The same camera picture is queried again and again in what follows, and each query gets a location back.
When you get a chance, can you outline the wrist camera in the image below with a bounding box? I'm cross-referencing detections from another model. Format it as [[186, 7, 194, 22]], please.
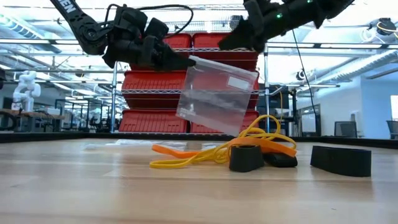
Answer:
[[243, 0, 265, 30], [141, 35, 163, 68]]

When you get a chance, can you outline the black hanging cable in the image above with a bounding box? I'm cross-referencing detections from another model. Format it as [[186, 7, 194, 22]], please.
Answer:
[[290, 28, 322, 128]]

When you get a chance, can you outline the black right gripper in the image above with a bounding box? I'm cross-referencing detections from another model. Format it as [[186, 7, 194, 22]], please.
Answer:
[[218, 0, 298, 53]]

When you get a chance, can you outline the background computer monitor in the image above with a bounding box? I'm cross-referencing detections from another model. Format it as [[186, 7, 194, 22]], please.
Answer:
[[300, 104, 321, 136]]

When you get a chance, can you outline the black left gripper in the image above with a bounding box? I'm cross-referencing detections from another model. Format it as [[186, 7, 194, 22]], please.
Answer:
[[101, 4, 198, 72]]

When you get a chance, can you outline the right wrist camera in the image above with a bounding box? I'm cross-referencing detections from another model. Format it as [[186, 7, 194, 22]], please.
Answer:
[[243, 0, 265, 30]]

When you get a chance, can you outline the wooden background workbench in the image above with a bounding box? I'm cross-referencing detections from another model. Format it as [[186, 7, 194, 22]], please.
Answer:
[[0, 108, 67, 133]]

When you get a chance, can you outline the thin yellow rubber band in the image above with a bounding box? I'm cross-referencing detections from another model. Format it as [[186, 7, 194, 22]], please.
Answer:
[[149, 146, 233, 170], [228, 114, 298, 150]]

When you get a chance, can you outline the black ceiling cable reel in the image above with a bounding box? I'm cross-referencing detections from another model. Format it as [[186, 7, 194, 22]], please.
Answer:
[[375, 17, 398, 37]]

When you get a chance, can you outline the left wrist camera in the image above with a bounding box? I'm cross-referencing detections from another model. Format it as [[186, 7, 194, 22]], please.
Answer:
[[141, 35, 163, 68]]

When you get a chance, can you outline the black background screen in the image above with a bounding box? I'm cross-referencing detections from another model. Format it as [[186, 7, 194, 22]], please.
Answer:
[[257, 83, 290, 110]]

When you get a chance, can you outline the red plastic storage bin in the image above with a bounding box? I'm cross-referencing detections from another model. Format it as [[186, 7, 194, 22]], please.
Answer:
[[192, 32, 260, 72], [121, 70, 188, 110], [188, 109, 261, 134], [185, 70, 261, 110], [118, 108, 190, 134], [129, 32, 193, 72]]

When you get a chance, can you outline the chrome wire shelf rack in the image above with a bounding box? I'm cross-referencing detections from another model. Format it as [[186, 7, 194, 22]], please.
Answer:
[[110, 2, 272, 135]]

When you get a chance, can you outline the black left camera cable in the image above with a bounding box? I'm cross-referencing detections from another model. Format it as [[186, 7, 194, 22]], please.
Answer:
[[104, 3, 195, 39]]

